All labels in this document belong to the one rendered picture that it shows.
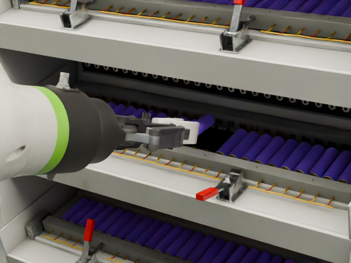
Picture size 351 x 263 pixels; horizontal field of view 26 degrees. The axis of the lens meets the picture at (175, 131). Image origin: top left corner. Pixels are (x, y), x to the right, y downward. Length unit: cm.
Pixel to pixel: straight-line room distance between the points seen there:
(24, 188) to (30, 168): 58
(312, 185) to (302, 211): 4
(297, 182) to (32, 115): 40
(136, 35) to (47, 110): 32
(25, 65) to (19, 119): 58
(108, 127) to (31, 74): 48
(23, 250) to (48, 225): 6
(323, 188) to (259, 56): 19
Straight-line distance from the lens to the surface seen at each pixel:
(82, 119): 79
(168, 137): 90
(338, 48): 93
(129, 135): 86
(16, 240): 135
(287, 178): 100
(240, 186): 102
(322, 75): 89
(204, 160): 106
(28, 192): 134
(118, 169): 112
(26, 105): 73
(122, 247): 124
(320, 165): 103
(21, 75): 128
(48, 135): 75
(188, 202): 104
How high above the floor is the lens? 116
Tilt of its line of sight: 18 degrees down
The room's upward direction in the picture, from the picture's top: straight up
